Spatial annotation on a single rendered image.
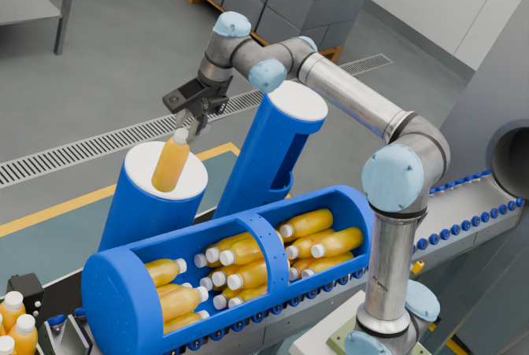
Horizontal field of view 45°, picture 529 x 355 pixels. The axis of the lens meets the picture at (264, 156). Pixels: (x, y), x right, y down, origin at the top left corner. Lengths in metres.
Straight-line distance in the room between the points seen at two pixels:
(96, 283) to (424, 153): 0.85
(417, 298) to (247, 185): 1.50
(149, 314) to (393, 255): 0.57
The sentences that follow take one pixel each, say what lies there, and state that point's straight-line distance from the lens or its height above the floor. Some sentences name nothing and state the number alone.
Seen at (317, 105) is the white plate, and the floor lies 1.04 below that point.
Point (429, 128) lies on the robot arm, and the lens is 1.36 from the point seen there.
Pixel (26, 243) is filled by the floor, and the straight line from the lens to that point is 3.22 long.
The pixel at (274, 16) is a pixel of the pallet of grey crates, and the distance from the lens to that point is 5.12.
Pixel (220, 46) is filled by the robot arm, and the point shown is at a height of 1.73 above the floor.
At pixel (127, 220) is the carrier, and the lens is 2.16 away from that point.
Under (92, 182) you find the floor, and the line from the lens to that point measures 3.58.
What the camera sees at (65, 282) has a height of 0.15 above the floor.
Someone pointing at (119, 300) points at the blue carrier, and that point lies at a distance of 1.57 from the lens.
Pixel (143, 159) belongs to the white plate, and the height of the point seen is 1.04.
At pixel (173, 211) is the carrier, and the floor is 0.98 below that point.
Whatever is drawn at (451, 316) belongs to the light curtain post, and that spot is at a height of 0.73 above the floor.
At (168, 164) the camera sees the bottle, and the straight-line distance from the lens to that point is 1.66.
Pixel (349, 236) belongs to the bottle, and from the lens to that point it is 2.05.
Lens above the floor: 2.38
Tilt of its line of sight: 35 degrees down
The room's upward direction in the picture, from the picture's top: 24 degrees clockwise
